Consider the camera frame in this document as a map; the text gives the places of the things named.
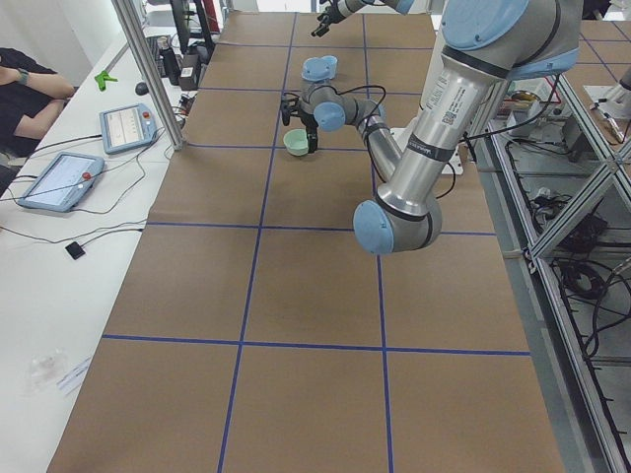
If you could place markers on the mint green bowl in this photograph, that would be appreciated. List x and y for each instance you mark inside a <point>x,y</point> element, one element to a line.
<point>296,142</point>

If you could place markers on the clear plastic bag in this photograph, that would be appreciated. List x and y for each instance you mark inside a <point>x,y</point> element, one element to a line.
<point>44,370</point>

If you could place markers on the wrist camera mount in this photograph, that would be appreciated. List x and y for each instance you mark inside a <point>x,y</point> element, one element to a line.
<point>289,108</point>

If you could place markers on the brown paper table cover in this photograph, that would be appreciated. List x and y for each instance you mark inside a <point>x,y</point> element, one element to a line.
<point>252,333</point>

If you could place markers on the green clamp tool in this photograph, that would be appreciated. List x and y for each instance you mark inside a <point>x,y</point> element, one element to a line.
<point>102,79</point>

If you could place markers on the small black square pad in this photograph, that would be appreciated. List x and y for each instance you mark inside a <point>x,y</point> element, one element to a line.
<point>75,250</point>

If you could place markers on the teach pendant tablet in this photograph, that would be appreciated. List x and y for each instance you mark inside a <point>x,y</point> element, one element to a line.
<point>127,128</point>
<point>63,183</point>

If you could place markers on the near teach pendant tablet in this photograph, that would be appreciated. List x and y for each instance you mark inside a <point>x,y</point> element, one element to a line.
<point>63,183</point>

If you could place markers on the black computer mouse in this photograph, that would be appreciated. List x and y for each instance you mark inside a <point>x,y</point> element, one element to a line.
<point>141,89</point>

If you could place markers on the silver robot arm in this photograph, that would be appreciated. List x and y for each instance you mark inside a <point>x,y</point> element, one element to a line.
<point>355,6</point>
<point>486,42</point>

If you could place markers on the aluminium frame post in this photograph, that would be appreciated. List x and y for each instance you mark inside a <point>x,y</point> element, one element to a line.
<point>133,32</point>

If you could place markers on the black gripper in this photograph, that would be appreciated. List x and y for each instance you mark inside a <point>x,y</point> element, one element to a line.
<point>309,119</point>
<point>333,12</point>

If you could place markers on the far teach pendant tablet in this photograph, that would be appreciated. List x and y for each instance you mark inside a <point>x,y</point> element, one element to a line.
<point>127,128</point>

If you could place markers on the light blue plastic cup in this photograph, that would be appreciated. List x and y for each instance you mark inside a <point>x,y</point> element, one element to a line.
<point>326,67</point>

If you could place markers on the seated person black shirt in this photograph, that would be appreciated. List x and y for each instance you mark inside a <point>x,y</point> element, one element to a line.
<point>32,98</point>

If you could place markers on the black water bottle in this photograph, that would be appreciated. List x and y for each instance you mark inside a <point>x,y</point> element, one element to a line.
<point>171,65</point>

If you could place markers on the black box on desk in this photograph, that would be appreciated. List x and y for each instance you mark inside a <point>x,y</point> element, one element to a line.
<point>192,68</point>

